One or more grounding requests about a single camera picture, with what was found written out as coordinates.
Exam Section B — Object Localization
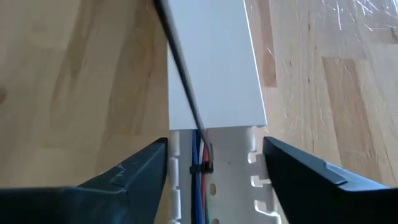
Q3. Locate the bundle of coloured cables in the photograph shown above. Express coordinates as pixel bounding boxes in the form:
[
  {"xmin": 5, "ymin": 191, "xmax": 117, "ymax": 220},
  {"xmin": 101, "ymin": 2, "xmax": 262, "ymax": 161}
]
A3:
[{"xmin": 192, "ymin": 129, "xmax": 205, "ymax": 224}]

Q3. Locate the white slotted cable raceway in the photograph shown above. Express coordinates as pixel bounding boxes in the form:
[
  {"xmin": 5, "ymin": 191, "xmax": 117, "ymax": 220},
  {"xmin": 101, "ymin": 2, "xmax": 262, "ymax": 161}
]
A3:
[{"xmin": 169, "ymin": 126, "xmax": 282, "ymax": 224}]

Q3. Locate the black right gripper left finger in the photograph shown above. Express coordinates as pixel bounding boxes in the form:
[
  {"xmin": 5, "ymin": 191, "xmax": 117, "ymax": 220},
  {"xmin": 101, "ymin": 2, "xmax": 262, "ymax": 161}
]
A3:
[{"xmin": 0, "ymin": 137, "xmax": 169, "ymax": 224}]

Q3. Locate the red wire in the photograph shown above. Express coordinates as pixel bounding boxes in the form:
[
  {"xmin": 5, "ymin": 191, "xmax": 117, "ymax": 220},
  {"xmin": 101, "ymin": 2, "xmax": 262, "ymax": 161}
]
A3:
[{"xmin": 200, "ymin": 147, "xmax": 210, "ymax": 224}]

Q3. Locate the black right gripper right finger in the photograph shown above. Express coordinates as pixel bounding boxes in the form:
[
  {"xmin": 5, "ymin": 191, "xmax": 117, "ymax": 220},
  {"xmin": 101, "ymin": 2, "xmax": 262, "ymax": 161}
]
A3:
[{"xmin": 262, "ymin": 136, "xmax": 398, "ymax": 224}]

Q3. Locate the white wire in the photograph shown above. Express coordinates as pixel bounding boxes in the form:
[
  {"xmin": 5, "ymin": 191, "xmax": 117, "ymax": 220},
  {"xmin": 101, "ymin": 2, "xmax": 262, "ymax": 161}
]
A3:
[{"xmin": 198, "ymin": 138, "xmax": 205, "ymax": 166}]

